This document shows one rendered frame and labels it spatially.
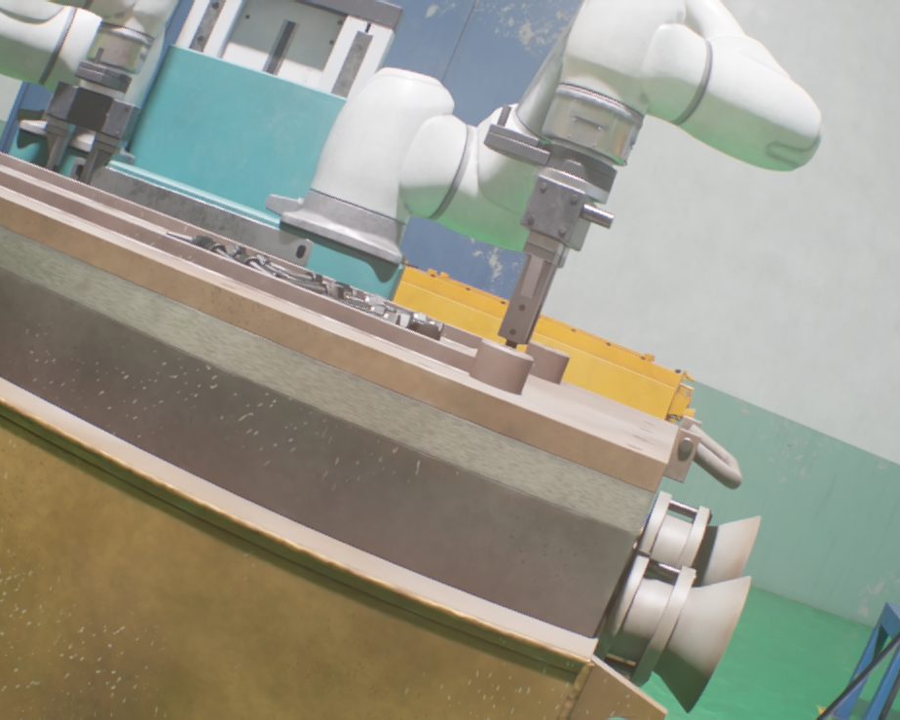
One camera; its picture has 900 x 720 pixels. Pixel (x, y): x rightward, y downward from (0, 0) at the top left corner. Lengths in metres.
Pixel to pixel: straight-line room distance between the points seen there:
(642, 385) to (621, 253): 3.98
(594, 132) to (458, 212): 0.79
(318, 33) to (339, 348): 1.41
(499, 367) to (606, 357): 5.25
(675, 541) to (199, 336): 0.46
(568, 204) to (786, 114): 0.26
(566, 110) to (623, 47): 0.09
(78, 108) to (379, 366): 1.02
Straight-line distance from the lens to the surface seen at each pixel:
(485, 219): 2.15
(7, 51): 2.18
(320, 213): 2.11
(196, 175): 2.29
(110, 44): 1.91
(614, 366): 6.22
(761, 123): 1.44
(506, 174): 2.11
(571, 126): 1.38
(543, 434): 0.98
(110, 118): 1.92
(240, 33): 2.39
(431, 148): 2.11
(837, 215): 10.22
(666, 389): 6.21
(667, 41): 1.40
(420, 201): 2.13
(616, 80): 1.38
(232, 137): 2.28
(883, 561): 10.38
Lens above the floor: 1.44
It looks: 4 degrees down
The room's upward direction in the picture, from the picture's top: 21 degrees clockwise
